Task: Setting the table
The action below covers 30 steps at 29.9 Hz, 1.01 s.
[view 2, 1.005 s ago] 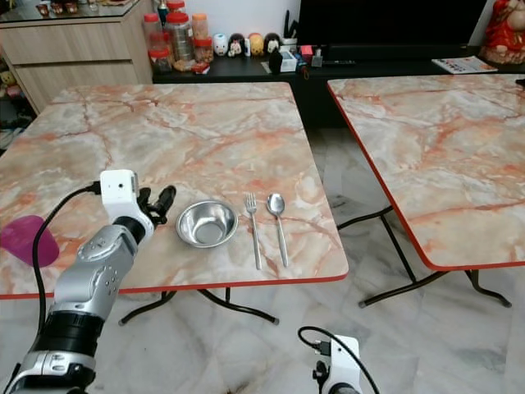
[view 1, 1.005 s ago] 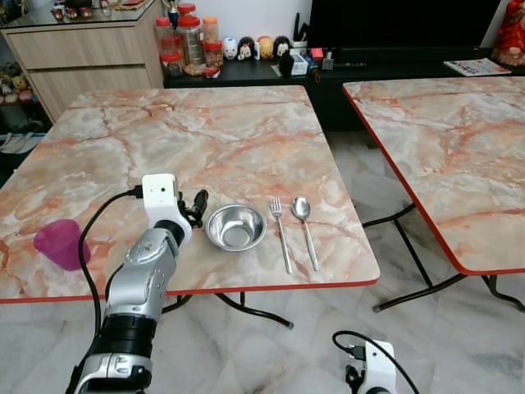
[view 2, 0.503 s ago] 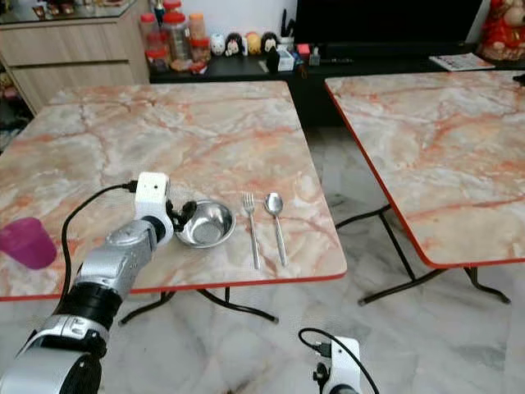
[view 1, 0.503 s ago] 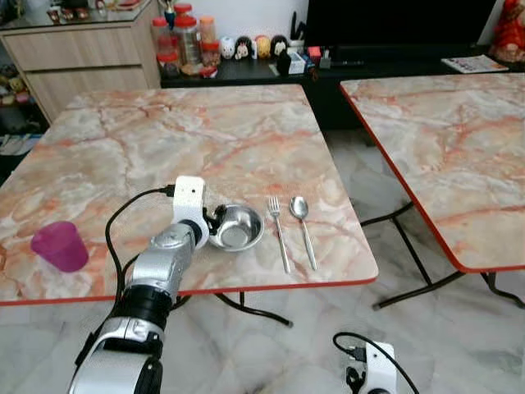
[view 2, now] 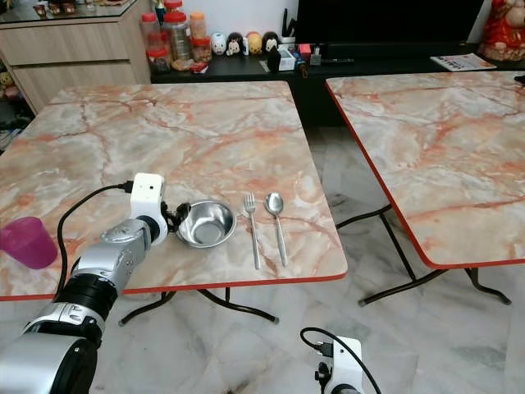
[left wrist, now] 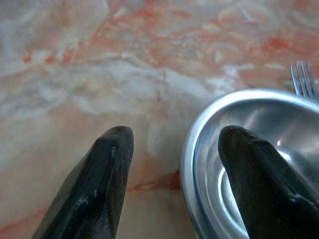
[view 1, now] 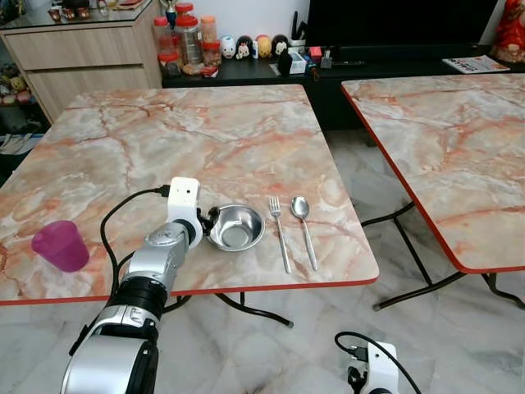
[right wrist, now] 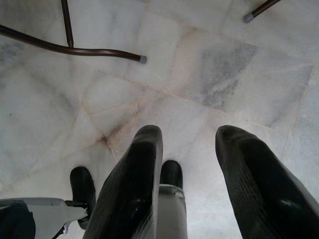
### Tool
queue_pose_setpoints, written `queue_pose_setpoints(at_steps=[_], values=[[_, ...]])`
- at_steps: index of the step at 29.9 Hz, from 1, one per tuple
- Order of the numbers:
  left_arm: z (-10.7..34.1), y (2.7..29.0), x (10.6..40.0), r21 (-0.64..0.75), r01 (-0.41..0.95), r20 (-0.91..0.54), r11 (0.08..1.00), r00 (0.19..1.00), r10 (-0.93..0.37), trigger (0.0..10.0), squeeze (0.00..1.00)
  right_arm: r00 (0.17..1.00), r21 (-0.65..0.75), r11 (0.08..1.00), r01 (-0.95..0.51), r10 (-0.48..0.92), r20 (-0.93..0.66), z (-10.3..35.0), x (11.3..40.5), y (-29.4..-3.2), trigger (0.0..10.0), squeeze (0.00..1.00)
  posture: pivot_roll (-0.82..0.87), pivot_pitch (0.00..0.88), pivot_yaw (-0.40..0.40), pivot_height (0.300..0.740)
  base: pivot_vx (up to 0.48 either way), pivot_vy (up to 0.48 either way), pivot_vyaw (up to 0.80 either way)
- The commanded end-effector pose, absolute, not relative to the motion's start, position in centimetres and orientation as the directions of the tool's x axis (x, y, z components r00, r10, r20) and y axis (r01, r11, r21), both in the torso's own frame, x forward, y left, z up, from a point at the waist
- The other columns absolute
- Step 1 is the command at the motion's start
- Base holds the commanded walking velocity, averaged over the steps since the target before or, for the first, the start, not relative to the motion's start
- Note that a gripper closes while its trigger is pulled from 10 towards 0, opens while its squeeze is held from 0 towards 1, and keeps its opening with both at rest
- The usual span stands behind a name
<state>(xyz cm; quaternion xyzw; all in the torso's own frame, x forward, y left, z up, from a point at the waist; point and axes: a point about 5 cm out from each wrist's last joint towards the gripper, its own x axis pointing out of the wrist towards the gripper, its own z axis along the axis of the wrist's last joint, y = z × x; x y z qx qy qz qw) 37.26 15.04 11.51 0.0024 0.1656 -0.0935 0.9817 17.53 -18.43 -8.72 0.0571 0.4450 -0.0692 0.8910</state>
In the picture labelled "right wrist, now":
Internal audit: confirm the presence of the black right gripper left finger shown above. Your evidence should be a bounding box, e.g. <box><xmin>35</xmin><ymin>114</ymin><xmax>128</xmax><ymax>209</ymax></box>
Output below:
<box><xmin>83</xmin><ymin>125</ymin><xmax>164</xmax><ymax>239</ymax></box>

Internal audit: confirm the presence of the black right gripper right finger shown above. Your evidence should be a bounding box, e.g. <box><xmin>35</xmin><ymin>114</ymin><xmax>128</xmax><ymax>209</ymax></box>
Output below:
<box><xmin>215</xmin><ymin>124</ymin><xmax>319</xmax><ymax>239</ymax></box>

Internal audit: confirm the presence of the robot right leg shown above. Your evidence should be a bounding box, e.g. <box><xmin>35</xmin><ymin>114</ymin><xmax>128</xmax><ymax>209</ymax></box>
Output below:
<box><xmin>157</xmin><ymin>160</ymin><xmax>188</xmax><ymax>239</ymax></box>

